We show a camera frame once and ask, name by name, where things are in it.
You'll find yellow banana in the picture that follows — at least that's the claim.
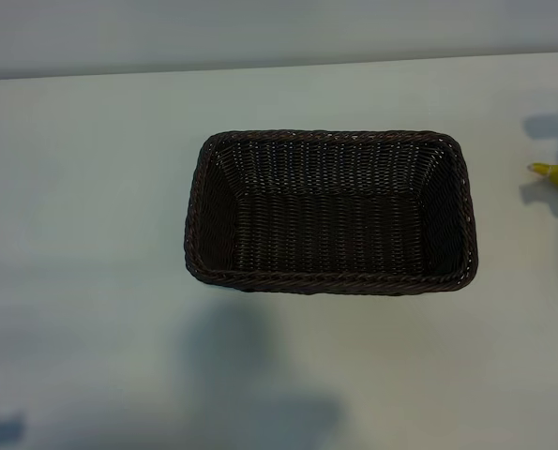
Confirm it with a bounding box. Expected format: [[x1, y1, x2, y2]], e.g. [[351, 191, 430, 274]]
[[526, 161, 558, 203]]

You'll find dark brown woven basket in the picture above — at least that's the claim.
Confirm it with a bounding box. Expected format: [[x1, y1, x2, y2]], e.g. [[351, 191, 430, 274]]
[[182, 129, 480, 296]]

